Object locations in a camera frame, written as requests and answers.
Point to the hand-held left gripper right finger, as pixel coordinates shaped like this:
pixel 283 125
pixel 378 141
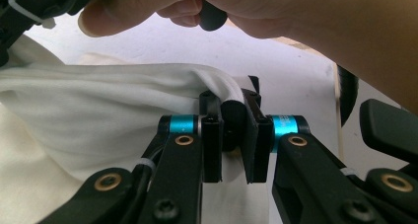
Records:
pixel 259 145

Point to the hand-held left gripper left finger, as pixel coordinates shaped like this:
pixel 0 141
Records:
pixel 212 145

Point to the white tank top black trim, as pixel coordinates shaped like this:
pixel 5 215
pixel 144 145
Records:
pixel 98 112

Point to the white foam mat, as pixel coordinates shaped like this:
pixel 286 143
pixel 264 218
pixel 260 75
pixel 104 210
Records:
pixel 197 49

